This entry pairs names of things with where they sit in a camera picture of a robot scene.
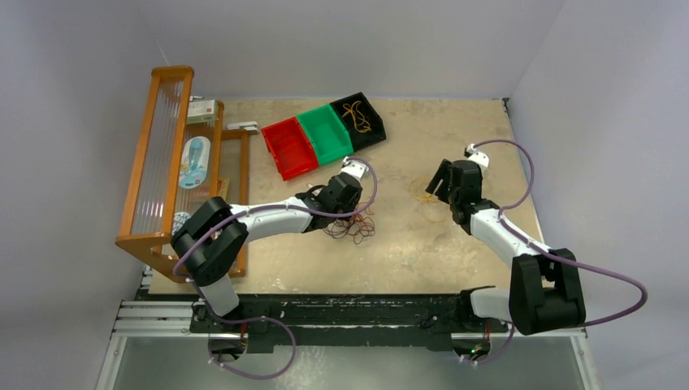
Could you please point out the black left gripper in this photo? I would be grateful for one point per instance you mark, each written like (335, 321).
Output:
(351, 203)

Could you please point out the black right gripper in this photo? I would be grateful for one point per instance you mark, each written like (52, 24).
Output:
(444, 174)

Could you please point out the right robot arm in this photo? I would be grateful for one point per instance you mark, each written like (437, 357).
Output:
(544, 292)

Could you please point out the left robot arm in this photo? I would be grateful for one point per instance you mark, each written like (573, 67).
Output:
(209, 241)

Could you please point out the green plastic bin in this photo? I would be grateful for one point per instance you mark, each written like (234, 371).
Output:
(327, 134)

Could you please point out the black plastic bin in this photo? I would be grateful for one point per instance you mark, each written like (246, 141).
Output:
(362, 122)

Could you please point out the red plastic bin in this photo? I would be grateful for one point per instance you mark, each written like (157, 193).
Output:
(290, 148)

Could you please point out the blue packaged item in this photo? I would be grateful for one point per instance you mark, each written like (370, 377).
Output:
(194, 163)

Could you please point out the small white red box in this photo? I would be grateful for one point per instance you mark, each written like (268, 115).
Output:
(203, 111)

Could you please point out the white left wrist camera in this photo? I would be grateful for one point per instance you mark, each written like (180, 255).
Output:
(354, 167)

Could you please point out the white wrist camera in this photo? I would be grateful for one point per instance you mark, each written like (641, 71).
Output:
(354, 167)
(475, 155)

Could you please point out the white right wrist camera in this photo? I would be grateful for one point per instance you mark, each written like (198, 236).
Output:
(475, 155)

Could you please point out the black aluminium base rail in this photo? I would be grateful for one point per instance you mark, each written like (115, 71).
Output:
(438, 323)

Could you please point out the wooden rack frame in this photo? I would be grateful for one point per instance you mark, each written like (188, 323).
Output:
(154, 195)

